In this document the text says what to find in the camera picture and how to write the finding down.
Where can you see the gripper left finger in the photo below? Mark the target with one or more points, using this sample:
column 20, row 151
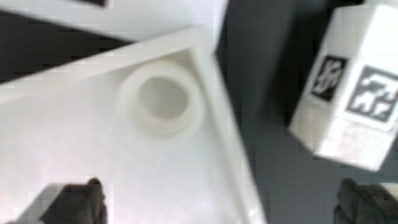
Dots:
column 68, row 204

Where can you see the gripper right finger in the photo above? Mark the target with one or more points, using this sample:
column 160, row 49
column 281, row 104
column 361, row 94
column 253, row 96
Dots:
column 367, row 203

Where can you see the white table leg with tag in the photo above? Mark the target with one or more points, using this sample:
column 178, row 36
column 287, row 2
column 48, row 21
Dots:
column 345, row 118

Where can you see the white square table top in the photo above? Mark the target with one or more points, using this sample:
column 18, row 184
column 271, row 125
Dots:
column 121, row 119

